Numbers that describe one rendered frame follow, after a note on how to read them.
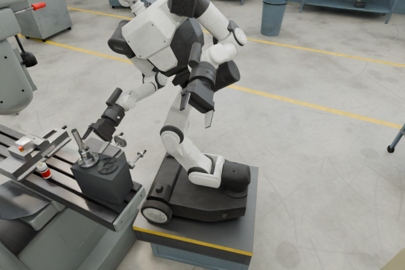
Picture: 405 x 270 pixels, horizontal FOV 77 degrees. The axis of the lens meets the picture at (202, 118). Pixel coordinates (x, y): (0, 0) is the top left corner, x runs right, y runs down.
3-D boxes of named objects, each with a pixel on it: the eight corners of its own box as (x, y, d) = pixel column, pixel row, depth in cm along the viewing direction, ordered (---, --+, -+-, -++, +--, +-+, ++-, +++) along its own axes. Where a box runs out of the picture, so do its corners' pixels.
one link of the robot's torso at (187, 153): (216, 163, 177) (185, 109, 154) (211, 186, 162) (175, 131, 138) (197, 166, 184) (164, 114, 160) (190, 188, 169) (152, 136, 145)
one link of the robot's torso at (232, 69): (241, 72, 127) (223, 42, 119) (239, 86, 117) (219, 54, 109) (197, 93, 140) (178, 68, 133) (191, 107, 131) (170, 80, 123)
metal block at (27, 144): (28, 144, 140) (23, 136, 136) (36, 147, 138) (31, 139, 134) (19, 150, 136) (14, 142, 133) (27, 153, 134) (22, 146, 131)
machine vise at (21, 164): (54, 132, 159) (47, 119, 152) (72, 139, 154) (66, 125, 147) (0, 173, 134) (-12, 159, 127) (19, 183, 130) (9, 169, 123)
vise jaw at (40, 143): (34, 137, 146) (31, 131, 143) (50, 143, 142) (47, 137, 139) (25, 143, 142) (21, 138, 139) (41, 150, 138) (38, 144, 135)
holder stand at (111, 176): (97, 173, 134) (86, 147, 122) (134, 185, 129) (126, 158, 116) (81, 192, 125) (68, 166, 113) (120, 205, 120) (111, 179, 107)
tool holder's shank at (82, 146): (88, 147, 112) (79, 129, 104) (83, 152, 110) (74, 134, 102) (83, 145, 113) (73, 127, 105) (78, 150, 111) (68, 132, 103)
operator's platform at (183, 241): (252, 196, 231) (258, 167, 206) (246, 278, 180) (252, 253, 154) (169, 180, 244) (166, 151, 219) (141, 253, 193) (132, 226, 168)
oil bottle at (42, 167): (47, 172, 135) (39, 157, 128) (53, 174, 134) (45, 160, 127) (41, 177, 132) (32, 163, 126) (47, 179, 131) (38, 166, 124)
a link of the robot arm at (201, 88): (200, 118, 87) (205, 92, 94) (222, 108, 81) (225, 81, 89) (173, 98, 81) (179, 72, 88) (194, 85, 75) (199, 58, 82)
